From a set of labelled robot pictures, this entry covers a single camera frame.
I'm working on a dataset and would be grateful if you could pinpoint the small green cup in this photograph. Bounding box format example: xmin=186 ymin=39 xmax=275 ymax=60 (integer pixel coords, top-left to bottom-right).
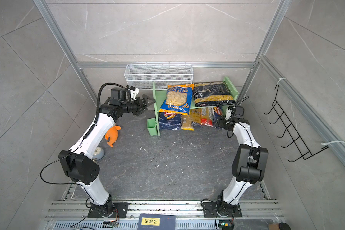
xmin=147 ymin=118 xmax=158 ymax=136

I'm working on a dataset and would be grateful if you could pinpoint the white wire mesh basket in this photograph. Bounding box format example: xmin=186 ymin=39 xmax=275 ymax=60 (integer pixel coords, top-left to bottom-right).
xmin=124 ymin=64 xmax=194 ymax=90

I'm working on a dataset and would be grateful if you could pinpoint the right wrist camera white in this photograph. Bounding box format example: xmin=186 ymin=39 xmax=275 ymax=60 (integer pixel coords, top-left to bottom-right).
xmin=225 ymin=105 xmax=233 ymax=120

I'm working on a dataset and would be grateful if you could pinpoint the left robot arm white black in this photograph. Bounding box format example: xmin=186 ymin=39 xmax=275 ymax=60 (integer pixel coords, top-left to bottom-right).
xmin=58 ymin=82 xmax=155 ymax=217

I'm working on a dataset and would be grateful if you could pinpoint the dark penne pasta bag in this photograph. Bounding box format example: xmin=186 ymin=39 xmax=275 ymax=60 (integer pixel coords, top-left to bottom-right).
xmin=193 ymin=81 xmax=236 ymax=107

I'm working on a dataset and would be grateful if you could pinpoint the blue Barilla rigatoni box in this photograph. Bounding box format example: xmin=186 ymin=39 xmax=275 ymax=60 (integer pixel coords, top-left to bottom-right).
xmin=159 ymin=112 xmax=182 ymax=130

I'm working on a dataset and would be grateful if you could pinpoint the aluminium rail frame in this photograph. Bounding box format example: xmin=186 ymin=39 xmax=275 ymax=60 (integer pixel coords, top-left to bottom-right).
xmin=39 ymin=199 xmax=285 ymax=230

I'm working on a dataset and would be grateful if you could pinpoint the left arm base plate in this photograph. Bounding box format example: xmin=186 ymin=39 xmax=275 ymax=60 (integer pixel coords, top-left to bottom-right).
xmin=88 ymin=202 xmax=129 ymax=218

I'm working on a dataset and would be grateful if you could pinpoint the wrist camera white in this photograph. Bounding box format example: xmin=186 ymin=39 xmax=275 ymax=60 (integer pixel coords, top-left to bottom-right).
xmin=225 ymin=105 xmax=233 ymax=120
xmin=129 ymin=86 xmax=140 ymax=100

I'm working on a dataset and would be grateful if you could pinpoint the blue Barilla spaghetti box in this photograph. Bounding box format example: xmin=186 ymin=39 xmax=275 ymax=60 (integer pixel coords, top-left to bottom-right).
xmin=212 ymin=106 xmax=223 ymax=127

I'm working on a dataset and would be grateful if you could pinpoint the small grey alarm clock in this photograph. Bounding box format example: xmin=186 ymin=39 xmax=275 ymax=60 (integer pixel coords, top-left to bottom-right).
xmin=92 ymin=147 xmax=105 ymax=161

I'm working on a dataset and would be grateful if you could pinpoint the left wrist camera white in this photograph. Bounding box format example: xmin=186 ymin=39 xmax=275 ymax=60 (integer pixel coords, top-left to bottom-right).
xmin=129 ymin=86 xmax=140 ymax=100

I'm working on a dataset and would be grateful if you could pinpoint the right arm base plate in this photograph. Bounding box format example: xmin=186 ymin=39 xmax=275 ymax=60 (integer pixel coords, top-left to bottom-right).
xmin=200 ymin=201 xmax=242 ymax=218

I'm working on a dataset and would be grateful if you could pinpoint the blue orecchiette pasta bag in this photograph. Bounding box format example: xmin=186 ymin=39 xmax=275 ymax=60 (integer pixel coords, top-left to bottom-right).
xmin=159 ymin=84 xmax=194 ymax=116

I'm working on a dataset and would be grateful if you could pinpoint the green two-tier shelf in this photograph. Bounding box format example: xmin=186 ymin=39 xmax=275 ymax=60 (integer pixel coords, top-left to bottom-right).
xmin=152 ymin=76 xmax=239 ymax=136

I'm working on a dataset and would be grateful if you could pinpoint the yellow spaghetti bag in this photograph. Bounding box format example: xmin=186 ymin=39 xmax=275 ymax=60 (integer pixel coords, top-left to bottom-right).
xmin=181 ymin=115 xmax=194 ymax=131

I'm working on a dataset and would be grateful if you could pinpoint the orange shark plush toy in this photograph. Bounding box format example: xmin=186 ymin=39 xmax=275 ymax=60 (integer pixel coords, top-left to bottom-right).
xmin=104 ymin=126 xmax=121 ymax=148

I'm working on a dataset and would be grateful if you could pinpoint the black wire hook rack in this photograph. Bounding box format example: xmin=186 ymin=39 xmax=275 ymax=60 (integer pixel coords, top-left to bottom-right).
xmin=264 ymin=85 xmax=329 ymax=163

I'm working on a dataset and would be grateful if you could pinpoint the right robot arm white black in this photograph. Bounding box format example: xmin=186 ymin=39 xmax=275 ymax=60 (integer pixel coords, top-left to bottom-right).
xmin=200 ymin=104 xmax=268 ymax=218

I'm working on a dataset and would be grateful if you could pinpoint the red pasta packet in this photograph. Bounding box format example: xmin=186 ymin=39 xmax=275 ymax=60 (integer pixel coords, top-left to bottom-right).
xmin=201 ymin=107 xmax=213 ymax=127

